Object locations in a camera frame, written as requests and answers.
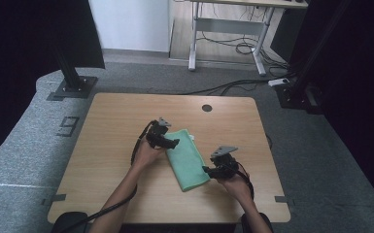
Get white power strip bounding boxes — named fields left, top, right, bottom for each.
left=267, top=77, right=290, bottom=87

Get white metal desk frame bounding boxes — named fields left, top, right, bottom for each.
left=187, top=0, right=309, bottom=77

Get black curtain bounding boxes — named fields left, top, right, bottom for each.
left=288, top=0, right=374, bottom=218
left=0, top=0, right=106, bottom=170

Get grey tape strip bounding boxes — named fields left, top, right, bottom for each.
left=41, top=193, right=68, bottom=207
left=274, top=195, right=296, bottom=207

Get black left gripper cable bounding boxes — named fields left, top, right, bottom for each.
left=57, top=119, right=159, bottom=233

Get person's right leg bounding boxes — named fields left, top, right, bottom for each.
left=241, top=212, right=275, bottom=233

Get tangled black cables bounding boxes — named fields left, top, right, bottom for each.
left=196, top=30, right=290, bottom=72

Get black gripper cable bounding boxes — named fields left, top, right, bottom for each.
left=57, top=119, right=159, bottom=233
left=224, top=161, right=255, bottom=200

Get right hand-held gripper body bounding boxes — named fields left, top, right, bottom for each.
left=210, top=146, right=240, bottom=180

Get person's left hand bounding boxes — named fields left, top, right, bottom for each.
left=132, top=140, right=166, bottom=171

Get person's leg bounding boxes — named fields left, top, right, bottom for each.
left=241, top=212, right=275, bottom=233
left=51, top=211, right=90, bottom=233

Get person's left leg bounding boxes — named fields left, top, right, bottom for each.
left=51, top=211, right=90, bottom=233

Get black floor cable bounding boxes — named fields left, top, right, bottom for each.
left=178, top=78, right=273, bottom=97

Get black metal stand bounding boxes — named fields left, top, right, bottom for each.
left=52, top=45, right=99, bottom=100
left=276, top=0, right=353, bottom=115

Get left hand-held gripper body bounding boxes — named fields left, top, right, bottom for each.
left=145, top=116, right=173, bottom=150

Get green microfibre towel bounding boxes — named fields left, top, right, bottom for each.
left=164, top=128, right=212, bottom=192

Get person's right hand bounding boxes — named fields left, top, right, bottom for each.
left=218, top=164, right=253, bottom=202

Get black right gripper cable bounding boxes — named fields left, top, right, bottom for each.
left=224, top=161, right=255, bottom=200

